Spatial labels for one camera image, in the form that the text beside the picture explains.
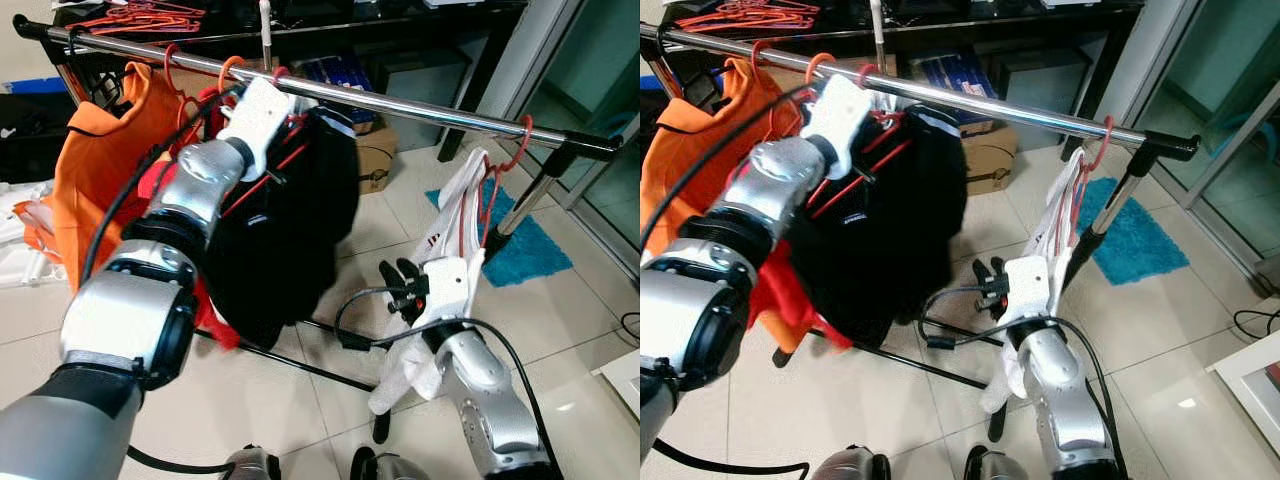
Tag black shirt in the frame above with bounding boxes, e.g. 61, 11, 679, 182
785, 100, 969, 349
200, 105, 361, 351

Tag orange plastic hanger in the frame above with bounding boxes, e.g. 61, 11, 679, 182
217, 55, 248, 101
163, 42, 201, 131
750, 38, 791, 126
805, 52, 837, 96

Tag orange red hanger bundle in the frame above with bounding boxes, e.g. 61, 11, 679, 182
70, 0, 207, 36
675, 0, 821, 33

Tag white flag print t-shirt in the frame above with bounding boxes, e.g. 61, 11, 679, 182
980, 148, 1091, 413
368, 148, 493, 416

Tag small brown cardboard box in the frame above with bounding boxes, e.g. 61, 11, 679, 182
352, 125, 399, 196
962, 122, 1019, 196

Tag blue shaggy rug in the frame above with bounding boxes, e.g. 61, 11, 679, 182
425, 185, 574, 289
1075, 177, 1191, 286

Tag dark blue printed box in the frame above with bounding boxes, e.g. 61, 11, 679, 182
915, 52, 993, 97
300, 55, 379, 97

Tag red shirt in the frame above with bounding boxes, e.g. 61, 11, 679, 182
140, 85, 243, 351
745, 85, 853, 351

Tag black clothes rack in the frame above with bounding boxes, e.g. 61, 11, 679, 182
12, 15, 623, 446
640, 20, 1199, 443

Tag orange polo shirt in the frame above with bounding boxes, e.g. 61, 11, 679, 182
640, 58, 803, 356
25, 62, 191, 293

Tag grey robot right leg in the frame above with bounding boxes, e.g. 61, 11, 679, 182
350, 448, 431, 480
965, 446, 1041, 480

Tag grey robot leg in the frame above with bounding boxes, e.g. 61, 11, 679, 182
350, 448, 431, 480
812, 446, 893, 480
220, 446, 283, 480
965, 446, 1041, 480

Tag grey robot left leg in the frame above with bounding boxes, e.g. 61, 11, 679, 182
812, 446, 893, 480
220, 446, 283, 480

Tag orange white plastic bag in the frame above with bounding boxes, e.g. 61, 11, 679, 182
15, 195, 61, 256

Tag black duffel bag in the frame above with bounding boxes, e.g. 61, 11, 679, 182
0, 90, 76, 186

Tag white foam packaging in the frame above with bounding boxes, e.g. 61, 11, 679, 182
0, 180, 69, 291

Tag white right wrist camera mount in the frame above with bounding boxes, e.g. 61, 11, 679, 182
420, 255, 473, 326
1003, 254, 1051, 321

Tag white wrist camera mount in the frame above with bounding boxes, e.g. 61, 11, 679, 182
800, 75, 881, 181
420, 255, 473, 326
217, 77, 298, 183
1003, 254, 1051, 321

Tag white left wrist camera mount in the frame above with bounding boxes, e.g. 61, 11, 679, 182
217, 77, 298, 183
800, 75, 881, 181

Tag white picture frame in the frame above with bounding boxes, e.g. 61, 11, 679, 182
1210, 330, 1280, 428

